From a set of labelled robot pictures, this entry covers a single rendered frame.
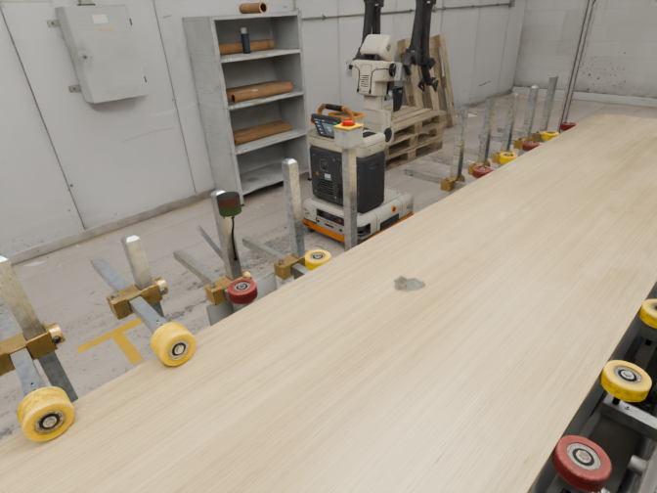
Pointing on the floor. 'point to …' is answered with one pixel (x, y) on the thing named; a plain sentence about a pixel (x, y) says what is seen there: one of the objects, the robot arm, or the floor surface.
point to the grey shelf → (242, 161)
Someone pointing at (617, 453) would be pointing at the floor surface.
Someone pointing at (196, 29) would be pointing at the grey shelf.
